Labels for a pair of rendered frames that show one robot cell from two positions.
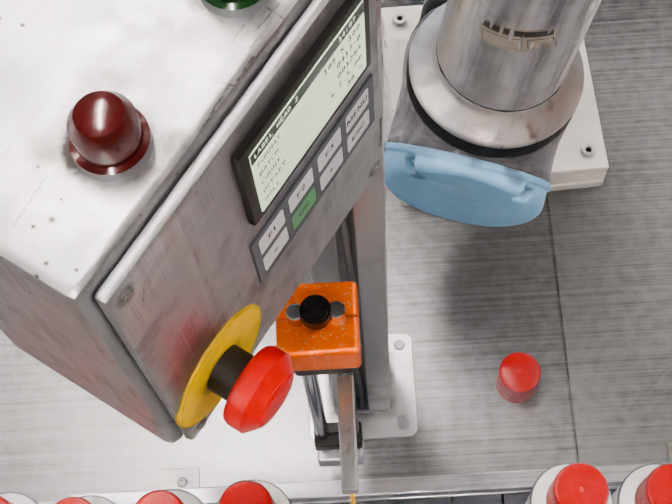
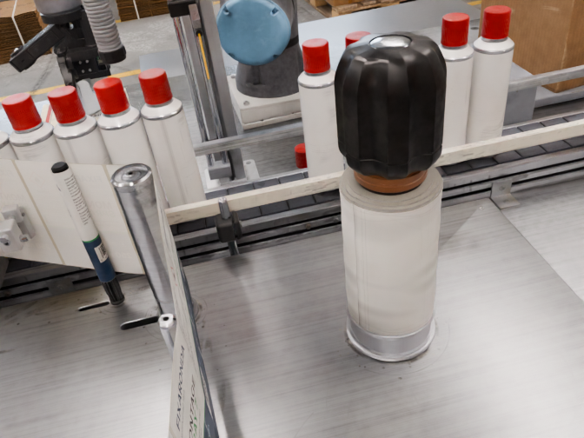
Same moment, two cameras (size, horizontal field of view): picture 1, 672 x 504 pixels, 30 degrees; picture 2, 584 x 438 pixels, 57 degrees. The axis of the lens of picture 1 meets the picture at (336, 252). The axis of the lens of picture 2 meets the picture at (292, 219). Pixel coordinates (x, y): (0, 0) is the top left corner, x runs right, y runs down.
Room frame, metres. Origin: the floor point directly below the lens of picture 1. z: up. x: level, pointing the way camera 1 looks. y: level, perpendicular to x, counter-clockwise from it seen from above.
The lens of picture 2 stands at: (-0.49, 0.06, 1.32)
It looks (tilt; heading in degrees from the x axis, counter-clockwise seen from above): 37 degrees down; 349
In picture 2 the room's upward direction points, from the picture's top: 8 degrees counter-clockwise
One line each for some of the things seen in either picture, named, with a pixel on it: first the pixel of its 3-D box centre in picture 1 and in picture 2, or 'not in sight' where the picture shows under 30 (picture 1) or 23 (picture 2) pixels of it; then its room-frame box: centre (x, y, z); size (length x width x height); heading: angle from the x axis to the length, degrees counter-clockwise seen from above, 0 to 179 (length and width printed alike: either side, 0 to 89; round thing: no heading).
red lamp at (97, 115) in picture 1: (105, 128); not in sight; (0.19, 0.07, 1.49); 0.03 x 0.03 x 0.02
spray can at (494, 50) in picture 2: not in sight; (488, 85); (0.12, -0.36, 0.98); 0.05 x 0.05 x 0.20
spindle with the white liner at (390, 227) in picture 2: not in sight; (390, 212); (-0.15, -0.10, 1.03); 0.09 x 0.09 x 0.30
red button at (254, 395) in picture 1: (249, 384); not in sight; (0.15, 0.04, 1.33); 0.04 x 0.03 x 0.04; 141
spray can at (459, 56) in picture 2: not in sight; (450, 92); (0.12, -0.31, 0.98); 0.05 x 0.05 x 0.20
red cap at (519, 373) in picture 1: (518, 377); (305, 155); (0.27, -0.13, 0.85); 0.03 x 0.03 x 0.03
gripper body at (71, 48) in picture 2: not in sight; (77, 43); (0.53, 0.19, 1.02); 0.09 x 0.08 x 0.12; 89
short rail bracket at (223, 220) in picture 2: not in sight; (231, 235); (0.06, 0.03, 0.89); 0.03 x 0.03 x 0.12; 86
